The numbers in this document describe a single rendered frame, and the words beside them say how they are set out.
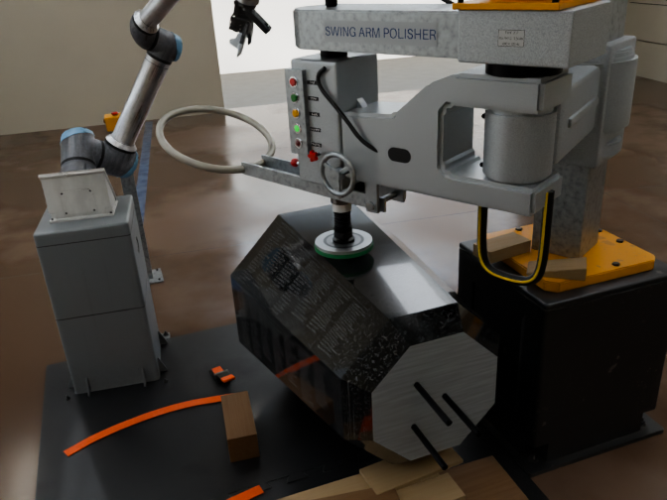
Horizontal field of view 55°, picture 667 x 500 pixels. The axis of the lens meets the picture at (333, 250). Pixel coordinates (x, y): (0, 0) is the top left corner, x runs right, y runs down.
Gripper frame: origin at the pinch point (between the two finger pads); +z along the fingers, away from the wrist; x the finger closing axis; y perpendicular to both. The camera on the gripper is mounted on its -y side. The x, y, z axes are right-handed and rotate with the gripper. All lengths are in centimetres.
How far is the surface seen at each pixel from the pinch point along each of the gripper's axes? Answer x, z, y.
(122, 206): 20, 83, 40
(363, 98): 52, -20, -54
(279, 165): 35, 25, -30
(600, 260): 45, 15, -156
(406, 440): 119, 56, -102
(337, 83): 62, -27, -46
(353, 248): 67, 29, -67
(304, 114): 59, -12, -37
